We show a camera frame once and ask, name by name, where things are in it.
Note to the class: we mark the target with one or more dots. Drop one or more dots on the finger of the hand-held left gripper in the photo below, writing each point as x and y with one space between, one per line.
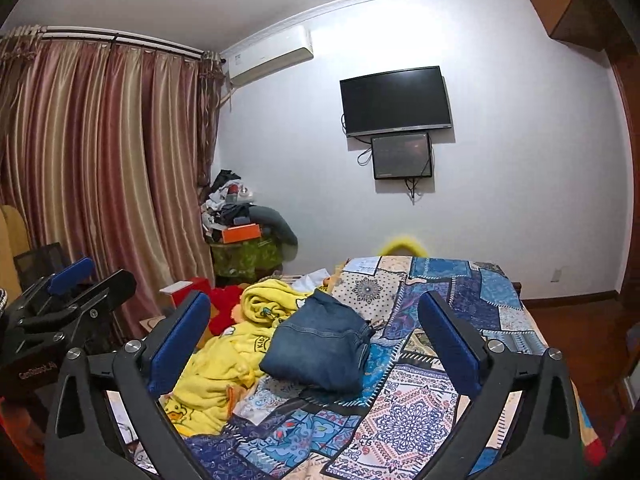
107 290
72 272

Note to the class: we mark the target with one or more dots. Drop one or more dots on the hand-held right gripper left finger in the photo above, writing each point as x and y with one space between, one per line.
180 345

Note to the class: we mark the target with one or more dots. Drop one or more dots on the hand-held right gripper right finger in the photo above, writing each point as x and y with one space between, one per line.
450 342

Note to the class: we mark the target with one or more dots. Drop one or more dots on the blue denim jeans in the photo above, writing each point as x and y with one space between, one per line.
320 345

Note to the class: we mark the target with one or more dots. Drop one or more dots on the person's left forearm orange sleeve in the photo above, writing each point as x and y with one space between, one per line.
20 430

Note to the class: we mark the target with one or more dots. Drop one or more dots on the pile of clothes and clutter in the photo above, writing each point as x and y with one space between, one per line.
227 200

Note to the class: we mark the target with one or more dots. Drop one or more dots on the black mesh chair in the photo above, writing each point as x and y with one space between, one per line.
40 260

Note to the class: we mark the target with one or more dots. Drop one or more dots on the yellow cartoon blanket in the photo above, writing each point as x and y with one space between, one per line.
220 370

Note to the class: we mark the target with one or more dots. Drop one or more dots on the white and red box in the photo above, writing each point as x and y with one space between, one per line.
177 290

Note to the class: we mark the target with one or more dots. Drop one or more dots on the red plush toy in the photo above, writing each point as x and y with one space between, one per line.
225 305

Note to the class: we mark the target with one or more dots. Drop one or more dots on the beige board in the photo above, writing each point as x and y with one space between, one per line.
12 230

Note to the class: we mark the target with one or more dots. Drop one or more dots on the blue patchwork blanket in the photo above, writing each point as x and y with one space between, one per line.
415 410

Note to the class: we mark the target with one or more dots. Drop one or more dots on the green cloth covered table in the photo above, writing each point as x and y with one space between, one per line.
245 260

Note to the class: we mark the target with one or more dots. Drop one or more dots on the yellow blurred object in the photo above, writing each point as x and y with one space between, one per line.
400 245

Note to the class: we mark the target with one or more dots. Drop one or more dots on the striped pink curtain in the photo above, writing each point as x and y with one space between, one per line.
100 160

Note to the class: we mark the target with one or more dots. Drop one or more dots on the orange box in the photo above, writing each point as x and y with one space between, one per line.
241 233

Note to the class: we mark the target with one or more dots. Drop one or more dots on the white cloth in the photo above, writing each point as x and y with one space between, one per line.
312 280

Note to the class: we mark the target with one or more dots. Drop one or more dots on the curtain rod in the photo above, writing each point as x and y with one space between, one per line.
125 40

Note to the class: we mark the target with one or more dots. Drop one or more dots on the white air conditioner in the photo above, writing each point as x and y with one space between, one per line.
267 57

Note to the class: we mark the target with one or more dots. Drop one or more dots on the small black wall monitor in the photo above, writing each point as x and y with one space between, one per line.
401 156

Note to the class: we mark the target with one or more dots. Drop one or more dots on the black wall television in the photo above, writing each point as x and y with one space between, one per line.
395 100

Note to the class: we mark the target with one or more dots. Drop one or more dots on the wooden wall cabinet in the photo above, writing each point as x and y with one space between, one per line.
570 0

